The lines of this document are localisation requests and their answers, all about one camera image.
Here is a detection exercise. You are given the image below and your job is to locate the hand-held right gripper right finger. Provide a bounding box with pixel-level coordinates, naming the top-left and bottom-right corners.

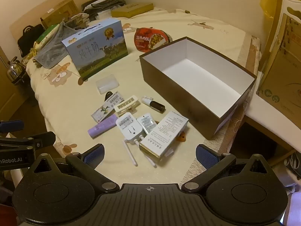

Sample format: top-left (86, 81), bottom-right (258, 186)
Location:
top-left (182, 144), bottom-right (274, 195)

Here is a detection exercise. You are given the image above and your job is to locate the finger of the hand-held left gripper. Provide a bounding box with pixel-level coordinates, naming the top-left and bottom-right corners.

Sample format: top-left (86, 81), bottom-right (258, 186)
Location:
top-left (0, 120), bottom-right (25, 131)
top-left (0, 131), bottom-right (56, 150)

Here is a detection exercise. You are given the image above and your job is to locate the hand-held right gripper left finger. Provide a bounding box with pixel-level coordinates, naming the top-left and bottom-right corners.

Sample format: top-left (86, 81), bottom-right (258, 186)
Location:
top-left (28, 143), bottom-right (120, 195)

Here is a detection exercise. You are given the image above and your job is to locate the brown storage box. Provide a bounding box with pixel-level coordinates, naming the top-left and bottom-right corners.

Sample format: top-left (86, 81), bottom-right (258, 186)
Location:
top-left (139, 36), bottom-right (257, 140)

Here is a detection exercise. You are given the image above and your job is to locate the purple tube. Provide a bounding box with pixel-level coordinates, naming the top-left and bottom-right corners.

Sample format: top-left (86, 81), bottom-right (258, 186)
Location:
top-left (88, 114), bottom-right (118, 139)

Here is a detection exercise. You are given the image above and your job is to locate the long white printed box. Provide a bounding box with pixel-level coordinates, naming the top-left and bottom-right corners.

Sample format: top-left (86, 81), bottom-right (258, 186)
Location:
top-left (139, 111), bottom-right (189, 163)

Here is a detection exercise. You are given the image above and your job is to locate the metal kettle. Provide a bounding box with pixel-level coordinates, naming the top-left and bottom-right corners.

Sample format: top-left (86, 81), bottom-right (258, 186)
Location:
top-left (7, 56), bottom-right (27, 86)

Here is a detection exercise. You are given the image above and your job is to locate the white plastic clip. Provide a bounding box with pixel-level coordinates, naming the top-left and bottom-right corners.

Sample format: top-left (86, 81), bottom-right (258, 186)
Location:
top-left (114, 95), bottom-right (141, 116)

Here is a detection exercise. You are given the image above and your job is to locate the silver sachet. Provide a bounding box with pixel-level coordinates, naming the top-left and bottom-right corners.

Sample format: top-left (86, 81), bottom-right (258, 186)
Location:
top-left (137, 114), bottom-right (157, 135)

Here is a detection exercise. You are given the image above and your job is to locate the brown spray bottle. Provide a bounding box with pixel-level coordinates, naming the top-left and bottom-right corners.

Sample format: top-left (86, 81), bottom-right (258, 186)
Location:
top-left (141, 95), bottom-right (166, 114)

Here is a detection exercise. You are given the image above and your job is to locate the clear plastic case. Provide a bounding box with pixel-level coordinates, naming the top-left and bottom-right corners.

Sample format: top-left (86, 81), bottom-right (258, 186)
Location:
top-left (95, 74), bottom-right (119, 95)

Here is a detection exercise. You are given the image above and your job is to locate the dark sneaker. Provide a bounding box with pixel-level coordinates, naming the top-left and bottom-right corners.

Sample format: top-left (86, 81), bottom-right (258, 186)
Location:
top-left (283, 150), bottom-right (301, 177)

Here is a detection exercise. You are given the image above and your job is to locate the black bag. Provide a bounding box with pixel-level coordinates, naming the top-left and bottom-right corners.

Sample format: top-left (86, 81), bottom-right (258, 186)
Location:
top-left (17, 25), bottom-right (46, 57)

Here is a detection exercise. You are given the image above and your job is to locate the grey cloth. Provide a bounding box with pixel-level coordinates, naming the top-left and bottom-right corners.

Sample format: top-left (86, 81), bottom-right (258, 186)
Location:
top-left (33, 21), bottom-right (76, 69)

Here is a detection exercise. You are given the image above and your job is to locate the green-white plastic bag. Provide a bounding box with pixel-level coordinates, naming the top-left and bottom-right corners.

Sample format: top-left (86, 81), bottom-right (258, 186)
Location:
top-left (32, 24), bottom-right (60, 53)

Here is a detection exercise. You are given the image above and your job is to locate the large cardboard box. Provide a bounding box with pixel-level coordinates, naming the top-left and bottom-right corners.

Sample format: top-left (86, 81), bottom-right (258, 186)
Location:
top-left (256, 13), bottom-right (301, 126)

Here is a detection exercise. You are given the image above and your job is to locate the blue milk gift carton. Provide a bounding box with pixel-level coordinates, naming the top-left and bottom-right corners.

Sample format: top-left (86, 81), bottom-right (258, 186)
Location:
top-left (62, 18), bottom-right (129, 79)

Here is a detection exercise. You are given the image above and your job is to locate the brown cardboard box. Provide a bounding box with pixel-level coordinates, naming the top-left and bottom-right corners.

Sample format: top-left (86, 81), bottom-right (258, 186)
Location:
top-left (40, 0), bottom-right (81, 29)

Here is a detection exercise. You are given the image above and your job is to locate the red instant rice bowl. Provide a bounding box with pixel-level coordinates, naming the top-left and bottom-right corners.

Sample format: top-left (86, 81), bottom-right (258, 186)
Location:
top-left (134, 27), bottom-right (170, 52)

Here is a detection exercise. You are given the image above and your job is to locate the printed cream bedsheet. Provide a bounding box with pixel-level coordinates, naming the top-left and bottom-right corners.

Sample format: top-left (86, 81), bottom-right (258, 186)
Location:
top-left (25, 8), bottom-right (262, 187)

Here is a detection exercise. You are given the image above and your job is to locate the flat gold box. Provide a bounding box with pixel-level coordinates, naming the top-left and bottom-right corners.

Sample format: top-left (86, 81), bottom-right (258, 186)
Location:
top-left (110, 3), bottom-right (155, 18)

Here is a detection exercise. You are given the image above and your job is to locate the tan carton with handle cutout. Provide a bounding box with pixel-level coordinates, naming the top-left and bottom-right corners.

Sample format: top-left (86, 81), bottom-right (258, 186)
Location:
top-left (258, 0), bottom-right (301, 72)

